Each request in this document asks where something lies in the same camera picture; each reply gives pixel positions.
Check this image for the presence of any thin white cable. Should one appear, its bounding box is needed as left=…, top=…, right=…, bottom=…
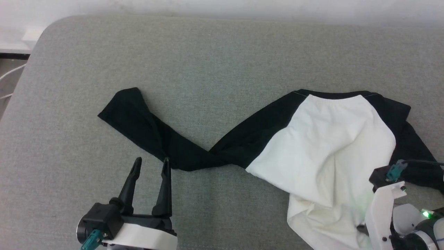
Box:
left=0, top=64, right=26, bottom=101

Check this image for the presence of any right teal plug camera cable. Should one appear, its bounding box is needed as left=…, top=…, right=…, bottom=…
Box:
left=386, top=159, right=444, bottom=182

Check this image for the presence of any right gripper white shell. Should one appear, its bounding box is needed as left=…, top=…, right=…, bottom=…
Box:
left=364, top=181, right=406, bottom=250

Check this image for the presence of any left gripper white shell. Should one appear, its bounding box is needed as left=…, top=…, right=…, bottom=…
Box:
left=102, top=157, right=178, bottom=250

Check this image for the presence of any teal plug camera cable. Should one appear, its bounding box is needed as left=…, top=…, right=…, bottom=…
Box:
left=386, top=159, right=444, bottom=182
left=82, top=229, right=104, bottom=250

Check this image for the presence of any left teal plug camera cable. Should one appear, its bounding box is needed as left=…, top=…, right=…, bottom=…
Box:
left=82, top=229, right=104, bottom=250

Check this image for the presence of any black and white raglan shirt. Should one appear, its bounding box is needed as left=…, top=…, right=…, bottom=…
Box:
left=98, top=87, right=444, bottom=250

